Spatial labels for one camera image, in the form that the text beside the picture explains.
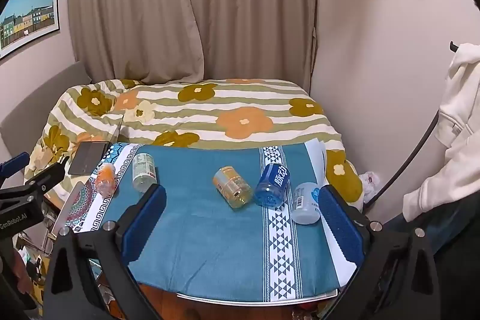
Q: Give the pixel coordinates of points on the white plastic bag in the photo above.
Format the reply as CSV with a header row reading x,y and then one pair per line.
x,y
369,182

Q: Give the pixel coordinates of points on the white hoodie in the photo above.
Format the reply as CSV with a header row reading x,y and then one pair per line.
x,y
457,117

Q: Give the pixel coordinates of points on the wall poster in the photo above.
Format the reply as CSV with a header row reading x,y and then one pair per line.
x,y
28,18

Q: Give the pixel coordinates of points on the mandala patterned cloth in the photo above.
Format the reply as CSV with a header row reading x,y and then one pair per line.
x,y
84,198

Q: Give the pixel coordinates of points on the beige curtain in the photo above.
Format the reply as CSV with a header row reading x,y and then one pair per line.
x,y
255,5
127,5

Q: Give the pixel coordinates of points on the dark jeans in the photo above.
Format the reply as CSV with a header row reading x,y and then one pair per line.
x,y
450,230

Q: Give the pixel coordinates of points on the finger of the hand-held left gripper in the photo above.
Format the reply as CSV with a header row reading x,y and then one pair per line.
x,y
13,163
47,175

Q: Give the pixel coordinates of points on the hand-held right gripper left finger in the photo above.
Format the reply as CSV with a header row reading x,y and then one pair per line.
x,y
147,215

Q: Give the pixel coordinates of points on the blue drink bottle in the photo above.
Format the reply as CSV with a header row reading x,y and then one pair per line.
x,y
273,185

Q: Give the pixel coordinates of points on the orange small bottle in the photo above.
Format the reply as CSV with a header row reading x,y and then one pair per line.
x,y
105,180

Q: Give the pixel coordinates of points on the pale bottle blue label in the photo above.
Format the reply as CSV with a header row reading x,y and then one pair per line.
x,y
304,205

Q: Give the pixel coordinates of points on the grey laptop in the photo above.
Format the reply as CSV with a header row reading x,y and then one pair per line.
x,y
88,157

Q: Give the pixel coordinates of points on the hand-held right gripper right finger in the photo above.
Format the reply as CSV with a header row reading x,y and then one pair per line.
x,y
342,228

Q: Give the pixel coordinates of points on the teal patterned cloth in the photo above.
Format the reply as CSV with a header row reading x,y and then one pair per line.
x,y
202,233

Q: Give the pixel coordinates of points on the floral striped blanket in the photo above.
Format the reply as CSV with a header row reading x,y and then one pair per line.
x,y
232,98

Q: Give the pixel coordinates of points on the clear bottle white label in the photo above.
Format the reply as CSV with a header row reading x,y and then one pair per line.
x,y
143,170

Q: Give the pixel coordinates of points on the grey padded headboard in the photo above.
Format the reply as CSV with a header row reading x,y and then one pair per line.
x,y
30,106

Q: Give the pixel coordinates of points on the yellow clear bottle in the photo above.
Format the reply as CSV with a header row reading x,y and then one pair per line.
x,y
232,187

